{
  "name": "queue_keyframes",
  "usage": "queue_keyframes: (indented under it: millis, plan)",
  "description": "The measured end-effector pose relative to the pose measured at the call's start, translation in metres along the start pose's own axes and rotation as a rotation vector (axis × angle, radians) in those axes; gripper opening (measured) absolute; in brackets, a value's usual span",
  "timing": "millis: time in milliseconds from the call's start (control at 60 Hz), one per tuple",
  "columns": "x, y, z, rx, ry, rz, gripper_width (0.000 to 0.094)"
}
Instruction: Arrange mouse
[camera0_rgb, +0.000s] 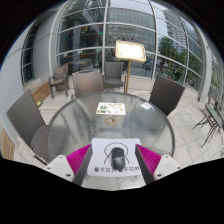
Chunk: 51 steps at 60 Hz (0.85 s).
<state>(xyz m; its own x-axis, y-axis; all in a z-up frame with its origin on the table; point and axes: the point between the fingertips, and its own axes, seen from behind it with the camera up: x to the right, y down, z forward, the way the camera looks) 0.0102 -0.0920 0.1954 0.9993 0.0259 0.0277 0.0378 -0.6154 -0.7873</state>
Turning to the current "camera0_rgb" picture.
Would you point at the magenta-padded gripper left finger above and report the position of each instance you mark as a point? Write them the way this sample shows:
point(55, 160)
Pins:
point(78, 160)

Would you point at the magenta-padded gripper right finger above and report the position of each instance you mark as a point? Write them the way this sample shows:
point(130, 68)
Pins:
point(149, 160)

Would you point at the dark grey computer mouse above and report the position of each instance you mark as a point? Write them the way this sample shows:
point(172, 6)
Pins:
point(118, 159)

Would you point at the white printed mouse pad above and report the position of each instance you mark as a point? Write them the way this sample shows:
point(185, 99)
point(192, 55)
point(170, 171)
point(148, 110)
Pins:
point(100, 146)

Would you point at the colourful printed menu sheet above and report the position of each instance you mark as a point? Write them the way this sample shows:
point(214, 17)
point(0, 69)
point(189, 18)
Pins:
point(111, 108)

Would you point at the dark metal outdoor furniture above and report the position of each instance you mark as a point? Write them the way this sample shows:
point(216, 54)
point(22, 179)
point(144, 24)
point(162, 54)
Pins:
point(213, 116)

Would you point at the gold menu display stand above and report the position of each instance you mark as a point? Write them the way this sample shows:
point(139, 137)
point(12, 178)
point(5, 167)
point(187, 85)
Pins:
point(130, 50)

